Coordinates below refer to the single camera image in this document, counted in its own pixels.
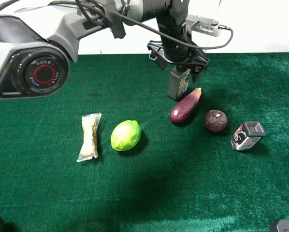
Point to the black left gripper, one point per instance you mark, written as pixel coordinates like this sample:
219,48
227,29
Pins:
176,47

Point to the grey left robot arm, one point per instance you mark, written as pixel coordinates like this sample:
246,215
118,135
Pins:
38,44

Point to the purple eggplant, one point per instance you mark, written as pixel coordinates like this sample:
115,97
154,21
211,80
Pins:
184,108

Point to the dark purple round fruit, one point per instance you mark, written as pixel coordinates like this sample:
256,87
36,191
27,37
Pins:
215,121

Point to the green lime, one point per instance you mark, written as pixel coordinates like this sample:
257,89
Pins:
126,135

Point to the black square-capped bottle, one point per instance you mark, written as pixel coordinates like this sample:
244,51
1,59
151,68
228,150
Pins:
247,135

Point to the green felt table mat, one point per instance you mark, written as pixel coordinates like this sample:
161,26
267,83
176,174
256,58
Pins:
178,178

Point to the clear snack packet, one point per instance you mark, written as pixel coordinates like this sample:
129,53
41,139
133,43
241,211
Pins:
90,125

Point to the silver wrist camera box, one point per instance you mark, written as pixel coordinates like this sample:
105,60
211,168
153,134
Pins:
203,25

